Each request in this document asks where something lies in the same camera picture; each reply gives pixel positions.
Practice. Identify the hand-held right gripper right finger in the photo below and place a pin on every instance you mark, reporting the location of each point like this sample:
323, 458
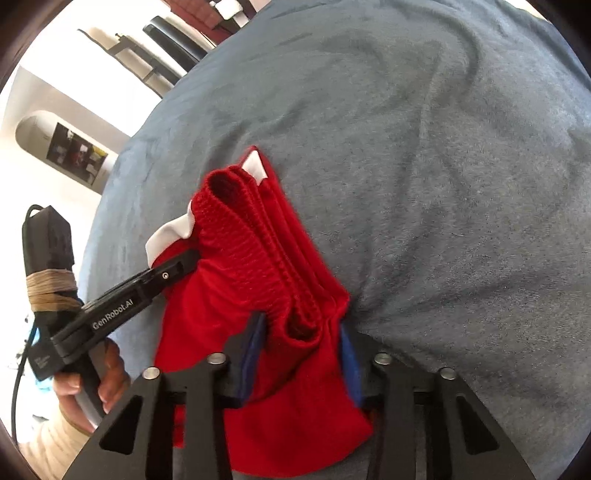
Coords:
351, 369

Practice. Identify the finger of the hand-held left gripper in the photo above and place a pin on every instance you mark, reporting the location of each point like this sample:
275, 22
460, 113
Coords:
178, 270

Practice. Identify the person's left forearm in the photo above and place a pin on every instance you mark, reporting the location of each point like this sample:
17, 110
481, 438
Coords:
55, 447

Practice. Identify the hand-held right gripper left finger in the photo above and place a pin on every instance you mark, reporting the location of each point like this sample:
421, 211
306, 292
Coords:
251, 355

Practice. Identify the grey bed blanket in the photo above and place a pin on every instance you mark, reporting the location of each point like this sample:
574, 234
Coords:
438, 184

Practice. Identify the person's left hand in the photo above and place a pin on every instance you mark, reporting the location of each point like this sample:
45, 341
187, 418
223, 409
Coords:
113, 374

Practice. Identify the red pants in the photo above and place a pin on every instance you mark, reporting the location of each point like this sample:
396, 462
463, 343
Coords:
263, 258

